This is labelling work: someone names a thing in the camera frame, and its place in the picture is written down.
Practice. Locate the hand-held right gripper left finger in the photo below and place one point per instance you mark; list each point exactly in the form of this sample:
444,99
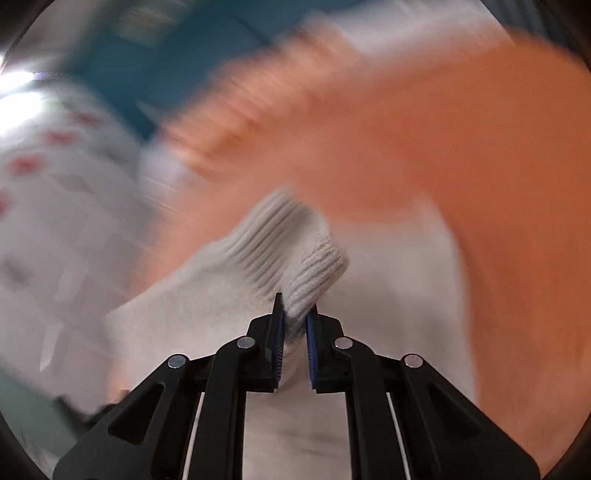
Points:
276,341

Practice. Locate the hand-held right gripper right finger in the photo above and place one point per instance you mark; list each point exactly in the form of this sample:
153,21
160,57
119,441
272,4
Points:
313,346

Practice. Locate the white knit sweater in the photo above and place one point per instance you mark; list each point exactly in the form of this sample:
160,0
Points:
277,249

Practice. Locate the orange plush blanket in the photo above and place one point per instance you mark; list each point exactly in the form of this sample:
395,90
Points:
438,138

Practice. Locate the white panelled wardrobe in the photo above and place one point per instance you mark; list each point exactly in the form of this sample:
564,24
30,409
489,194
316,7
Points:
69,207

